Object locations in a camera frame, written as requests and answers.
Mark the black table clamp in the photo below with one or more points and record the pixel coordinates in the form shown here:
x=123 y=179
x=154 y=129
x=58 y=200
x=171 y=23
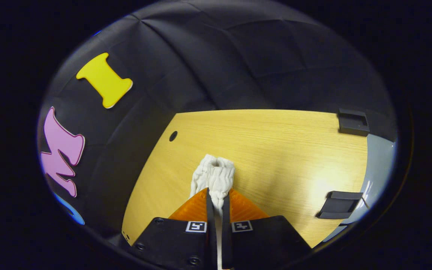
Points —
x=338 y=210
x=353 y=129

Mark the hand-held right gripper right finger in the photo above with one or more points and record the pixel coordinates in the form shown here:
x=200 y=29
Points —
x=261 y=243

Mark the white jeans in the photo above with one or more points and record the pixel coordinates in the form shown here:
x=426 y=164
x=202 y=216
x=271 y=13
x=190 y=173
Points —
x=216 y=176

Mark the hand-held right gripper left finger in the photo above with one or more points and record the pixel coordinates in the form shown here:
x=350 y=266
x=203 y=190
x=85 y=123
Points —
x=178 y=243

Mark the black backdrop cloth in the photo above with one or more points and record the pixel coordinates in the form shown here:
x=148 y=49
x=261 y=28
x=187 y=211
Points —
x=201 y=56

